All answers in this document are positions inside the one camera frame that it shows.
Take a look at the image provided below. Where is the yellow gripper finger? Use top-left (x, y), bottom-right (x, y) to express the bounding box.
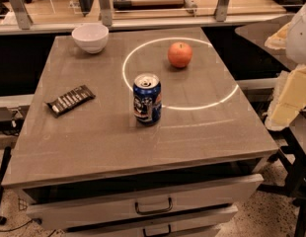
top-left (269, 66), bottom-right (306, 126)
top-left (265, 23), bottom-right (290, 50)

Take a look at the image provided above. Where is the red orange apple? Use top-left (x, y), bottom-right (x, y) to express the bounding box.
top-left (168, 41), bottom-right (192, 68)

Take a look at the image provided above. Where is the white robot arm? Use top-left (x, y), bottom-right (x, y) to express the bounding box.
top-left (265, 3), bottom-right (306, 131)

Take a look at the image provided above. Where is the black chair base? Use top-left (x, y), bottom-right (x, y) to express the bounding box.
top-left (257, 109), bottom-right (306, 237)

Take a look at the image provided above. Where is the blue soda can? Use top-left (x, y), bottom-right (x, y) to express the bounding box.
top-left (133, 73), bottom-right (162, 125)

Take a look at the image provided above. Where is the lower white drawer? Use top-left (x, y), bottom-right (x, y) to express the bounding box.
top-left (64, 205), bottom-right (238, 237)

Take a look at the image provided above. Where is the white drawer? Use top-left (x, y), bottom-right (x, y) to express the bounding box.
top-left (64, 205), bottom-right (238, 237)
top-left (27, 174), bottom-right (263, 229)

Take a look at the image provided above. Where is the grey drawer cabinet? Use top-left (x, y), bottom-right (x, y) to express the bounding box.
top-left (3, 28), bottom-right (276, 233)

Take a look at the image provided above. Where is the white ceramic bowl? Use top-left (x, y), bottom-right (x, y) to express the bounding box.
top-left (71, 23), bottom-right (109, 53)

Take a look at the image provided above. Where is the dark chocolate bar wrapper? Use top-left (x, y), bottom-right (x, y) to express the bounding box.
top-left (46, 85), bottom-right (96, 118)

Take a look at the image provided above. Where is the upper white drawer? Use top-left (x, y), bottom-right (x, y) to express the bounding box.
top-left (27, 174), bottom-right (263, 229)

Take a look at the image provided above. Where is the black stand left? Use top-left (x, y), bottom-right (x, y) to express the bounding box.
top-left (0, 147), bottom-right (11, 225)

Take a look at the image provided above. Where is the black lower drawer handle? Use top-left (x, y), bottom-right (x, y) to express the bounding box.
top-left (142, 224), bottom-right (172, 237)

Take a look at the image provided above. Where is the black drawer handle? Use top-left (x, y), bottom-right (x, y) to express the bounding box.
top-left (134, 197), bottom-right (173, 215)
top-left (142, 224), bottom-right (172, 237)

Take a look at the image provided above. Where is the black upper drawer handle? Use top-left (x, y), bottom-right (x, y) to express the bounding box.
top-left (134, 197), bottom-right (173, 215)

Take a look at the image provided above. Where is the metal railing frame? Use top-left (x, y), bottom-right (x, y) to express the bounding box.
top-left (0, 0), bottom-right (306, 35)

